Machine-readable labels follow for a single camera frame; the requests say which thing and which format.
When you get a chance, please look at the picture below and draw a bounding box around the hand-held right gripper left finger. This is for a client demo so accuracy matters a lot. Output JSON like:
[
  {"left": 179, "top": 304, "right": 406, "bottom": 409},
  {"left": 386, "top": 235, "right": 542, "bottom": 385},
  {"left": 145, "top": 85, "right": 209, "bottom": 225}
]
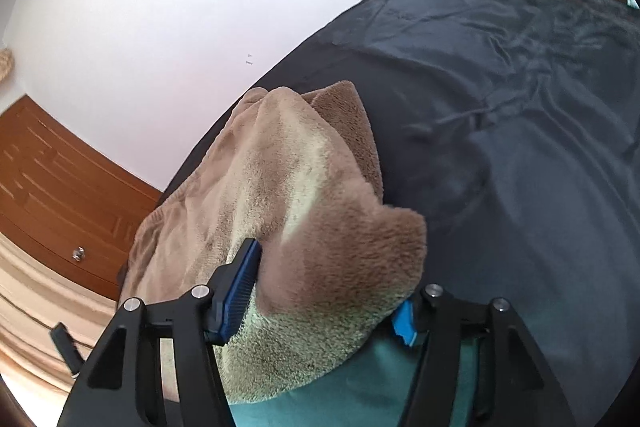
[{"left": 57, "top": 238, "right": 263, "bottom": 427}]

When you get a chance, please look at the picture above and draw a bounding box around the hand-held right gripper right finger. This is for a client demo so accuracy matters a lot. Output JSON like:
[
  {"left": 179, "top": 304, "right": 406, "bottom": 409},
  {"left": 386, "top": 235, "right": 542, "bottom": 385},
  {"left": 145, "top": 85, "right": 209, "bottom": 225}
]
[{"left": 392, "top": 283, "right": 576, "bottom": 427}]

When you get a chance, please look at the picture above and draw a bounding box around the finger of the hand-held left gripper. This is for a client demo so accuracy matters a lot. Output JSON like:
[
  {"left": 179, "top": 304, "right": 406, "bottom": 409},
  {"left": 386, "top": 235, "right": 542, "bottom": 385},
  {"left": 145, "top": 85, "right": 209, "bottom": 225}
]
[{"left": 51, "top": 322, "right": 85, "bottom": 378}]

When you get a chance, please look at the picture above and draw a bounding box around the brown fleece towel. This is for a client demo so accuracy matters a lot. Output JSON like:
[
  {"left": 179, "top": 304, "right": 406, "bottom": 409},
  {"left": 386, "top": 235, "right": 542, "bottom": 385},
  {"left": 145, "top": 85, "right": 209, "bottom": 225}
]
[{"left": 120, "top": 79, "right": 428, "bottom": 405}]

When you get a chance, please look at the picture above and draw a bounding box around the teal cloth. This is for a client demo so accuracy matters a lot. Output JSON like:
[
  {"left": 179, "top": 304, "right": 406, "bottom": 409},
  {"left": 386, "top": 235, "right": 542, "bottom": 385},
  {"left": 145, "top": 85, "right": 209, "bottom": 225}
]
[{"left": 225, "top": 337, "right": 481, "bottom": 427}]

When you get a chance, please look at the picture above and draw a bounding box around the wooden door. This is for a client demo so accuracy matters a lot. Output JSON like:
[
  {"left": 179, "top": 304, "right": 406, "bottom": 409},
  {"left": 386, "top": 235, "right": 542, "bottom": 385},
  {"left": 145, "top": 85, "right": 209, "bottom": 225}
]
[{"left": 0, "top": 93, "right": 166, "bottom": 303}]

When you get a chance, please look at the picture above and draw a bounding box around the dark bed sheet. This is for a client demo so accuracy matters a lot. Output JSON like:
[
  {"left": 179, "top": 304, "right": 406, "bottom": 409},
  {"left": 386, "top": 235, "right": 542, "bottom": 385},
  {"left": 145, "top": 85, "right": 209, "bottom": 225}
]
[{"left": 117, "top": 0, "right": 640, "bottom": 427}]

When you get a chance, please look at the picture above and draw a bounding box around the cream door frame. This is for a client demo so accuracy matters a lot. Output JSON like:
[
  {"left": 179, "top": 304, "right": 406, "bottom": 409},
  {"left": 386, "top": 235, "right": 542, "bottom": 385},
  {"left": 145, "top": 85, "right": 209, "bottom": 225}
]
[{"left": 0, "top": 232, "right": 121, "bottom": 398}]

